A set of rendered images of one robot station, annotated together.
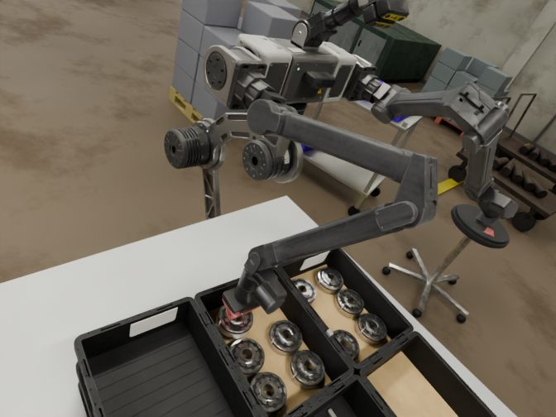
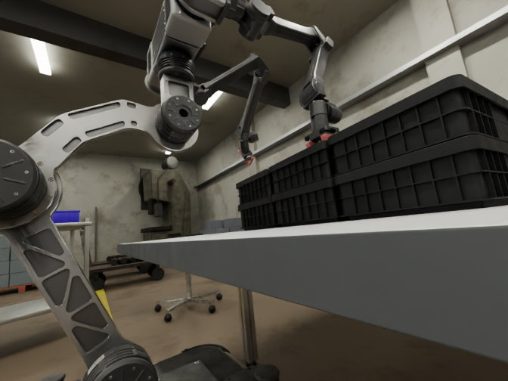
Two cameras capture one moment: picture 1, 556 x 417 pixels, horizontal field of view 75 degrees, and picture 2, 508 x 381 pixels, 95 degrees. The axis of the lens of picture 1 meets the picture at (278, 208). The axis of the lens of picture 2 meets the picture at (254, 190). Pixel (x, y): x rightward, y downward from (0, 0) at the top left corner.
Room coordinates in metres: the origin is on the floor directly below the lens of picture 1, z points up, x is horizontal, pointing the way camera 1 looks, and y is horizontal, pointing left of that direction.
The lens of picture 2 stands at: (0.61, 0.78, 0.71)
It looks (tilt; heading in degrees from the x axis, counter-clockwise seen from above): 9 degrees up; 289
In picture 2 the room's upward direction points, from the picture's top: 6 degrees counter-clockwise
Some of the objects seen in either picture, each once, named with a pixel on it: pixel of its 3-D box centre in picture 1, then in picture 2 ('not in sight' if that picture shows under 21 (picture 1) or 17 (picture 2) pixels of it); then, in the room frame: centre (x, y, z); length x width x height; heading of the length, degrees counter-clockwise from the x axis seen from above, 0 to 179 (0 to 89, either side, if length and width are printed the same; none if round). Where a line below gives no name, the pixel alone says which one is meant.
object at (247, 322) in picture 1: (236, 316); not in sight; (0.63, -0.01, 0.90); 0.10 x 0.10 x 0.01
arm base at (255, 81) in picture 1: (254, 92); (230, 4); (0.84, 0.16, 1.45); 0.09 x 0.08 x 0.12; 145
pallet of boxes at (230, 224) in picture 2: not in sight; (220, 240); (3.58, -4.68, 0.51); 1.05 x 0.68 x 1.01; 145
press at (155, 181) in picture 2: not in sight; (161, 209); (5.57, -4.82, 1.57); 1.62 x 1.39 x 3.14; 55
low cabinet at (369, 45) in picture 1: (370, 41); not in sight; (8.33, -0.48, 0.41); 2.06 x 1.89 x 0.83; 55
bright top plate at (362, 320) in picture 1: (372, 326); not in sight; (0.82, -0.44, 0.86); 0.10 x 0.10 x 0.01
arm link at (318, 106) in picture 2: (253, 279); (319, 111); (0.62, -0.01, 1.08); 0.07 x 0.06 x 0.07; 55
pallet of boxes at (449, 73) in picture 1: (462, 93); (26, 261); (6.53, -2.12, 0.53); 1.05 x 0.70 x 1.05; 56
